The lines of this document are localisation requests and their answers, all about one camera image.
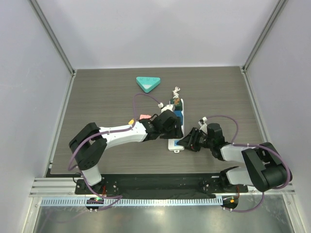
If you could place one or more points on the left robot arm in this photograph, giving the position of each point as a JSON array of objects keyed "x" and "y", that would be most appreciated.
[{"x": 89, "y": 144}]

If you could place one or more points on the left aluminium frame post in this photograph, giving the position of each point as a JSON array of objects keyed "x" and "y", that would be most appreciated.
[{"x": 48, "y": 29}]

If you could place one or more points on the pink cube plug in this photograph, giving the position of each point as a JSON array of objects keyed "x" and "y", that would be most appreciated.
[{"x": 144, "y": 117}]

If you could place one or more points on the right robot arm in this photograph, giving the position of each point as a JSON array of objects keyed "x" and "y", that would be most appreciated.
[{"x": 263, "y": 167}]

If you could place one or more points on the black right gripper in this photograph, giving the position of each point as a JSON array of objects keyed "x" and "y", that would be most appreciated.
[{"x": 194, "y": 140}]

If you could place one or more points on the right aluminium frame post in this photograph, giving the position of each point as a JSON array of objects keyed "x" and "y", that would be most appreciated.
[{"x": 264, "y": 33}]

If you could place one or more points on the dark green cube plug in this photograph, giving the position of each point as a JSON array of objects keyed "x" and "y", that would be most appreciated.
[{"x": 177, "y": 103}]

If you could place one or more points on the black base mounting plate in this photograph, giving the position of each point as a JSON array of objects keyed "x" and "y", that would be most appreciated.
[{"x": 165, "y": 186}]

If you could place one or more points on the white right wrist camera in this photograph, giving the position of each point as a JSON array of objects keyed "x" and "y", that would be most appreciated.
[{"x": 203, "y": 124}]

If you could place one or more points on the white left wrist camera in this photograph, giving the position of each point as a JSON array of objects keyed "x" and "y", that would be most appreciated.
[{"x": 166, "y": 107}]

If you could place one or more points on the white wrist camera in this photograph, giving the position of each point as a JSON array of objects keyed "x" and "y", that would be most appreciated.
[
  {"x": 166, "y": 107},
  {"x": 203, "y": 124}
]

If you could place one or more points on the blue cube plug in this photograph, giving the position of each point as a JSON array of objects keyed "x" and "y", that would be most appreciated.
[{"x": 179, "y": 114}]

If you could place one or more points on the white power strip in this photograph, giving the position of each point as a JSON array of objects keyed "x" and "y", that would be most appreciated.
[{"x": 172, "y": 143}]

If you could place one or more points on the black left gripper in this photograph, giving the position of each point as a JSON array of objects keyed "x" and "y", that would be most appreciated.
[{"x": 176, "y": 133}]

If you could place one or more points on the aluminium frame post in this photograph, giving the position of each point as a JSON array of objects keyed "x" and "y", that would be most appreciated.
[
  {"x": 264, "y": 33},
  {"x": 48, "y": 29}
]

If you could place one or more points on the white slotted cable duct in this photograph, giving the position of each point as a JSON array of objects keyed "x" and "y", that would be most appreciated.
[{"x": 96, "y": 202}]

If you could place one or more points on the teal triangular socket adapter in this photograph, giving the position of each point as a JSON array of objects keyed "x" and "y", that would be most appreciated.
[{"x": 147, "y": 84}]

